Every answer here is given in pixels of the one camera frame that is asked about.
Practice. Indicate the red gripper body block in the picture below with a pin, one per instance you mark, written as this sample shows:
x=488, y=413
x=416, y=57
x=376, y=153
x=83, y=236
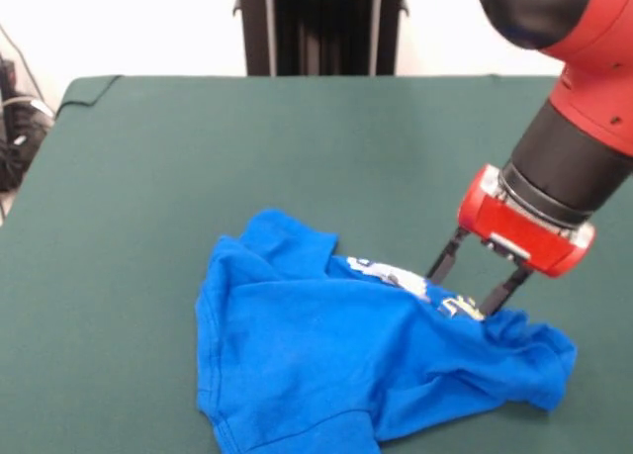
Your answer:
x=519, y=236

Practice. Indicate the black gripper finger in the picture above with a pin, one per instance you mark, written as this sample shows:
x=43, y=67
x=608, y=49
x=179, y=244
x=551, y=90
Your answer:
x=502, y=293
x=445, y=258

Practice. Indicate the blue printed T-shirt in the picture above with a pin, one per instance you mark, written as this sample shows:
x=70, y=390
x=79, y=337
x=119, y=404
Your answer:
x=321, y=350

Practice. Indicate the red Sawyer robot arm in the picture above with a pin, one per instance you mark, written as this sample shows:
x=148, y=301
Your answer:
x=578, y=103

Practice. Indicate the dark green table cloth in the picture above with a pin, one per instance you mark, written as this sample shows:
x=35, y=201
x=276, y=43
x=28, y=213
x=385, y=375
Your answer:
x=148, y=177

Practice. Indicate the dark grey floor stand base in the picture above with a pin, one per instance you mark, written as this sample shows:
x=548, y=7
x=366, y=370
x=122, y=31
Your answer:
x=20, y=142

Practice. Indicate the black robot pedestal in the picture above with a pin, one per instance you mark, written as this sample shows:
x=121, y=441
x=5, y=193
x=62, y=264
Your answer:
x=254, y=28

